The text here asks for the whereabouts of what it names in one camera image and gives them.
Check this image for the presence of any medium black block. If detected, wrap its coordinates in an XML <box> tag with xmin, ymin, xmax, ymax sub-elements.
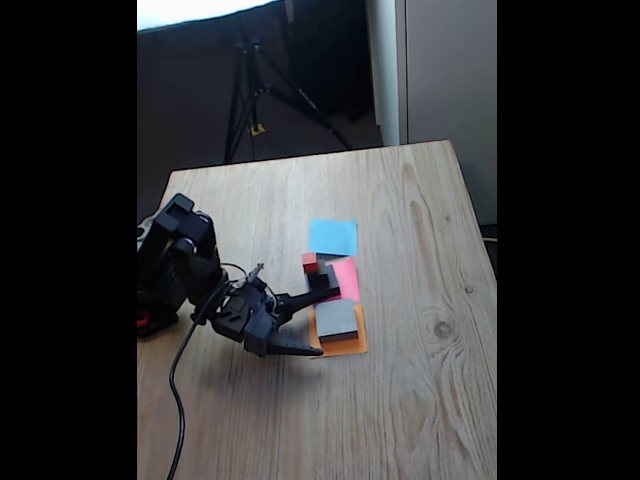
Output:
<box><xmin>305</xmin><ymin>264</ymin><xmax>343</xmax><ymax>301</ymax></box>

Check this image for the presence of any small black cube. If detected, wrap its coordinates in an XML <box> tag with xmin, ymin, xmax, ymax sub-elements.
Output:
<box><xmin>306</xmin><ymin>264</ymin><xmax>332</xmax><ymax>294</ymax></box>

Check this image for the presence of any orange paper sheet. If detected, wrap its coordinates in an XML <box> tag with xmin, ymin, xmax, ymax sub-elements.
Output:
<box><xmin>308</xmin><ymin>303</ymin><xmax>369</xmax><ymax>360</ymax></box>

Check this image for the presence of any blue paper sheet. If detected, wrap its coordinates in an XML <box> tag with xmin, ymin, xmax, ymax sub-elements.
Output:
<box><xmin>308</xmin><ymin>218</ymin><xmax>360</xmax><ymax>257</ymax></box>

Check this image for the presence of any large black block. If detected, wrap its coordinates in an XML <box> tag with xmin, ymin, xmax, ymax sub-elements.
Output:
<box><xmin>313</xmin><ymin>298</ymin><xmax>360</xmax><ymax>345</ymax></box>

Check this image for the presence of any black tripod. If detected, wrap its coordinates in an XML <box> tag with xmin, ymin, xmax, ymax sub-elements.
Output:
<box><xmin>222</xmin><ymin>29</ymin><xmax>356</xmax><ymax>164</ymax></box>

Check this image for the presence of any pink paper sheet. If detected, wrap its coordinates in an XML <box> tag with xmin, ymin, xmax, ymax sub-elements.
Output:
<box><xmin>305</xmin><ymin>257</ymin><xmax>361</xmax><ymax>307</ymax></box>

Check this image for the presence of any bright white panel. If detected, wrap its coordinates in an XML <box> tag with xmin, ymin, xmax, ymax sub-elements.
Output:
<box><xmin>137</xmin><ymin>0</ymin><xmax>281</xmax><ymax>31</ymax></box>

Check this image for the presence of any white cabinet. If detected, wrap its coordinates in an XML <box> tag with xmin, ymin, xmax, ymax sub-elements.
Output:
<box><xmin>364</xmin><ymin>0</ymin><xmax>498</xmax><ymax>226</ymax></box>

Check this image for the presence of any black camera cable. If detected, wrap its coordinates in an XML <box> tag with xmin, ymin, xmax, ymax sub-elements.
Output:
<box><xmin>166</xmin><ymin>279</ymin><xmax>236</xmax><ymax>480</ymax></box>

